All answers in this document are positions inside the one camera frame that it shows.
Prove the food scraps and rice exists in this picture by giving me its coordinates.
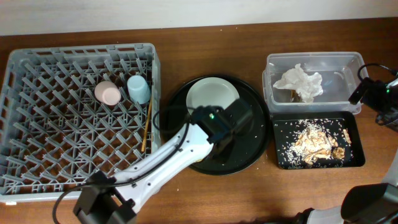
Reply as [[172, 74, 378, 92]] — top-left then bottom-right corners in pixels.
[[274, 118, 353, 169]]

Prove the pink plastic cup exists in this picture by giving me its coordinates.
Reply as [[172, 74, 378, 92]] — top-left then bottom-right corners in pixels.
[[95, 81, 121, 106]]

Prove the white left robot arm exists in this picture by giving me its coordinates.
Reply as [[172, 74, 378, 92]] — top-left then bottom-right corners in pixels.
[[73, 100, 253, 223]]

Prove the black rectangular tray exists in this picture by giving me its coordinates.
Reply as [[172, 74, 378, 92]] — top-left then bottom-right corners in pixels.
[[271, 111, 366, 169]]

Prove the white napkin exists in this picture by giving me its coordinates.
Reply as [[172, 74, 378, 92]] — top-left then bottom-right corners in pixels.
[[273, 63, 323, 103]]

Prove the clear plastic bin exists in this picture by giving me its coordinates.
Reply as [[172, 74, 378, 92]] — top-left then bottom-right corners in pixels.
[[263, 52, 364, 114]]

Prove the wooden chopstick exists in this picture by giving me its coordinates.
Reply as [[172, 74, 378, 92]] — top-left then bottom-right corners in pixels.
[[141, 97, 152, 152]]

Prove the grey plastic dishwasher rack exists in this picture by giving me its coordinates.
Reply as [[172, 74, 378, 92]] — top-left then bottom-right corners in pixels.
[[1, 43, 161, 203]]

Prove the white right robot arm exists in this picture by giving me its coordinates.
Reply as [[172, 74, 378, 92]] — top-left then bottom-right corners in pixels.
[[293, 78, 397, 223]]

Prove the black round tray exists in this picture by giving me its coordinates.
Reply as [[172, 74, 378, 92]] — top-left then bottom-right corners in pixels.
[[167, 75, 272, 175]]

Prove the grey round plate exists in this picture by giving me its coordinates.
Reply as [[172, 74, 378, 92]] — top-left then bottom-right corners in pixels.
[[186, 77, 239, 114]]

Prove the light blue plastic cup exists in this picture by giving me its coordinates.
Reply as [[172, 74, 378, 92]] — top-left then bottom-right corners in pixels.
[[127, 75, 151, 105]]

